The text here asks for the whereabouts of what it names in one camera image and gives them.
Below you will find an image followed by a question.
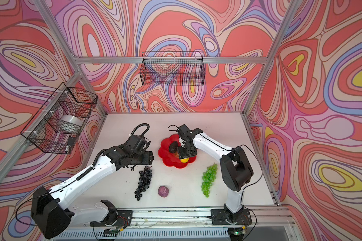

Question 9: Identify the green fake grape bunch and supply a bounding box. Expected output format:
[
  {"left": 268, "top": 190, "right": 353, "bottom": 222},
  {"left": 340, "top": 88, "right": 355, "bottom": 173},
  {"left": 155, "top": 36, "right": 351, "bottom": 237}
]
[{"left": 201, "top": 164, "right": 218, "bottom": 198}]

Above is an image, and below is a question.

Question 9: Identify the black fake grape bunch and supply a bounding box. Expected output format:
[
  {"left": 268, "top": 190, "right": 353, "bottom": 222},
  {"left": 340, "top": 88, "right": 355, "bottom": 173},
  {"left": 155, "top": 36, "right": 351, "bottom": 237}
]
[{"left": 134, "top": 166, "right": 153, "bottom": 201}]

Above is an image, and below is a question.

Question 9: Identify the black wire basket wall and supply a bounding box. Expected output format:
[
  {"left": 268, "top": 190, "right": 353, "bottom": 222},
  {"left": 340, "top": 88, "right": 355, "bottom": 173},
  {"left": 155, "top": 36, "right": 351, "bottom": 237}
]
[
  {"left": 21, "top": 83, "right": 98, "bottom": 155},
  {"left": 139, "top": 51, "right": 206, "bottom": 86}
]

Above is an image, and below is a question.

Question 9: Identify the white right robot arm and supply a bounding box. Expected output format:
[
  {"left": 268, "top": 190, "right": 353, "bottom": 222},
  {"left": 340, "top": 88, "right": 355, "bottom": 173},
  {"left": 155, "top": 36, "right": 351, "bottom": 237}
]
[{"left": 176, "top": 125, "right": 254, "bottom": 214}]

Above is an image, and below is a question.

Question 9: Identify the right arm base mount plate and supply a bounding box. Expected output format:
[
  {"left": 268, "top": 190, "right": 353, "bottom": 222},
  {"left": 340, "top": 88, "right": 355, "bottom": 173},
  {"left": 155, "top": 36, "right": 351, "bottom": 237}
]
[{"left": 208, "top": 207, "right": 253, "bottom": 227}]

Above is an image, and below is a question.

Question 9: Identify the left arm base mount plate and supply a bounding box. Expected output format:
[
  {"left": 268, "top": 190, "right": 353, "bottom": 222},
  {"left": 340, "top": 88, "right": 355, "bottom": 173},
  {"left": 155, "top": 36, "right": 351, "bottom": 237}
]
[{"left": 90, "top": 210, "right": 133, "bottom": 228}]

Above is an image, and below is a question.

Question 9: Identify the black wire basket left wall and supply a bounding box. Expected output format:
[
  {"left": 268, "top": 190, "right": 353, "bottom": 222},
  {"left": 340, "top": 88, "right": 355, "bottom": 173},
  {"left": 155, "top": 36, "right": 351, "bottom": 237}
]
[{"left": 21, "top": 83, "right": 98, "bottom": 155}]

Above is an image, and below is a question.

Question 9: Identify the aluminium front rail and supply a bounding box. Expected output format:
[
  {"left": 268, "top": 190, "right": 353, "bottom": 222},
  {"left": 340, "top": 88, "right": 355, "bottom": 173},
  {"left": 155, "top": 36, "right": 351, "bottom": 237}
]
[{"left": 119, "top": 205, "right": 296, "bottom": 229}]

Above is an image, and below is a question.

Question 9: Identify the red flower-shaped fruit bowl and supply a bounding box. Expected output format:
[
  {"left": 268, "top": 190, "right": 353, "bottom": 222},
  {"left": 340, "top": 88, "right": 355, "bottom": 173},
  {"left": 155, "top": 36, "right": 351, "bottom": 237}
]
[{"left": 158, "top": 134, "right": 197, "bottom": 169}]

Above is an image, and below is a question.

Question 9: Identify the white roll in basket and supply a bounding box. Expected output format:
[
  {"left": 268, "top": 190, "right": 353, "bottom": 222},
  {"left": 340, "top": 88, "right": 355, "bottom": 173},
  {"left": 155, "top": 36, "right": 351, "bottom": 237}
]
[{"left": 58, "top": 115, "right": 83, "bottom": 134}]

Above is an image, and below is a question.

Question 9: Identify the dark fake avocado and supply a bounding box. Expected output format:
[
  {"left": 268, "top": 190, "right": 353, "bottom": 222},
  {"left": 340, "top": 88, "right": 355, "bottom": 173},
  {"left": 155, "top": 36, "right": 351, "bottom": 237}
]
[{"left": 168, "top": 141, "right": 178, "bottom": 154}]

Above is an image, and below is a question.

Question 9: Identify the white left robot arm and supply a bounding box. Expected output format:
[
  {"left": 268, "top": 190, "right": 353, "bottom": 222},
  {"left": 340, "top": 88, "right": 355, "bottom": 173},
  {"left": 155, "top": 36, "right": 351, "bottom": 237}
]
[{"left": 31, "top": 135, "right": 154, "bottom": 239}]

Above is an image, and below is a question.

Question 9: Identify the black wire basket back wall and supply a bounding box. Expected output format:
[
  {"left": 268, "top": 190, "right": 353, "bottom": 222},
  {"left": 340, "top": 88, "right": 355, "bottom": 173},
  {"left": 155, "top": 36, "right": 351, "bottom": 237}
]
[{"left": 139, "top": 51, "right": 206, "bottom": 86}]

